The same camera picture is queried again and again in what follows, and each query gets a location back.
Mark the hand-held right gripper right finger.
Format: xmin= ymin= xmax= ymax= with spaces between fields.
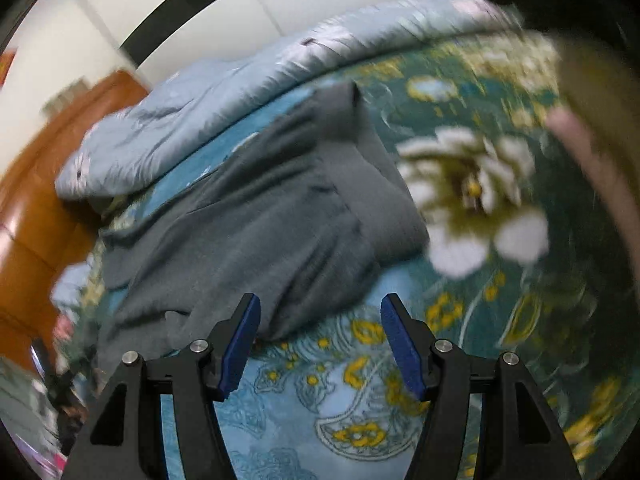
xmin=380 ymin=293 xmax=584 ymax=480

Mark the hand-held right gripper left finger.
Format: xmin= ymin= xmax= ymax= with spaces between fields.
xmin=62 ymin=293 xmax=262 ymax=480

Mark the grey garment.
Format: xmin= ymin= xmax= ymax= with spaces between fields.
xmin=96 ymin=80 xmax=431 ymax=376

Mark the teal floral bed sheet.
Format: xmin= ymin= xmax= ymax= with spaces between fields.
xmin=50 ymin=30 xmax=637 ymax=480

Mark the light blue floral quilt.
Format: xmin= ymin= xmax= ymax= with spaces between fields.
xmin=54 ymin=0 xmax=526 ymax=202

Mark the wooden headboard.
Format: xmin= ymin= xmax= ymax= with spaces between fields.
xmin=0 ymin=70 xmax=151 ymax=376

